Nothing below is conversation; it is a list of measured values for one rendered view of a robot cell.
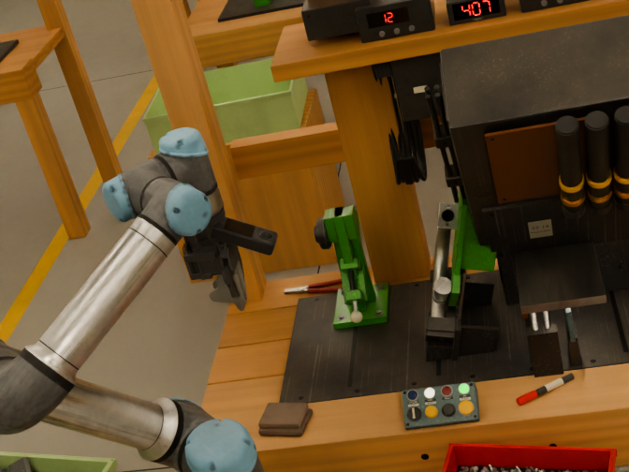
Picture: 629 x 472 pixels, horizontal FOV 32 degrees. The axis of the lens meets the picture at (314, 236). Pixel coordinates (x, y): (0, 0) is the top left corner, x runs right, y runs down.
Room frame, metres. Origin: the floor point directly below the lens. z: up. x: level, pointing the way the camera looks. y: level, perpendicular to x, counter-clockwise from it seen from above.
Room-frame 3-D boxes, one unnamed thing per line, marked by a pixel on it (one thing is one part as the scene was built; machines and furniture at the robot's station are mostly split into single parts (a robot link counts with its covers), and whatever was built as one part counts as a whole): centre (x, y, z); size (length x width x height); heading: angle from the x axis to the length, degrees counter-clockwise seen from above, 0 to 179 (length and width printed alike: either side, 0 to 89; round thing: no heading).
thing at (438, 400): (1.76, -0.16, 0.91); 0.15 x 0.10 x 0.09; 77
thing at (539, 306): (1.90, -0.47, 1.11); 0.39 x 0.16 x 0.03; 167
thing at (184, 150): (1.73, 0.18, 1.59); 0.09 x 0.08 x 0.11; 121
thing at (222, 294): (1.72, 0.18, 1.33); 0.06 x 0.03 x 0.09; 77
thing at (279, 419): (1.86, 0.16, 0.91); 0.10 x 0.08 x 0.03; 64
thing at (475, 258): (1.97, -0.32, 1.17); 0.13 x 0.12 x 0.20; 77
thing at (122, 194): (1.67, 0.26, 1.59); 0.11 x 0.11 x 0.08; 31
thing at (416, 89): (2.24, -0.35, 1.42); 0.17 x 0.12 x 0.15; 77
